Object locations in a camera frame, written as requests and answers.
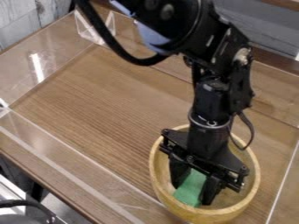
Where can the brown wooden bowl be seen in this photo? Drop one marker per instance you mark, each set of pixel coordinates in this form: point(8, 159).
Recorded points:
point(230, 203)

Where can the clear acrylic corner bracket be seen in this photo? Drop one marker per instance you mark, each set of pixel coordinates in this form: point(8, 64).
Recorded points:
point(88, 32)

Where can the green rectangular block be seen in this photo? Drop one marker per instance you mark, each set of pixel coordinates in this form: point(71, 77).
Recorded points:
point(188, 192)

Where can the clear acrylic front wall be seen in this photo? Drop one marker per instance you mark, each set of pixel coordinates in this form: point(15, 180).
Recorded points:
point(80, 181)

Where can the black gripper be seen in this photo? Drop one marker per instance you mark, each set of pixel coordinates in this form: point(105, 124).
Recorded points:
point(200, 148)

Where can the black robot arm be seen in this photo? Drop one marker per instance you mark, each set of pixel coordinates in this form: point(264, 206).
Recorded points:
point(187, 27)

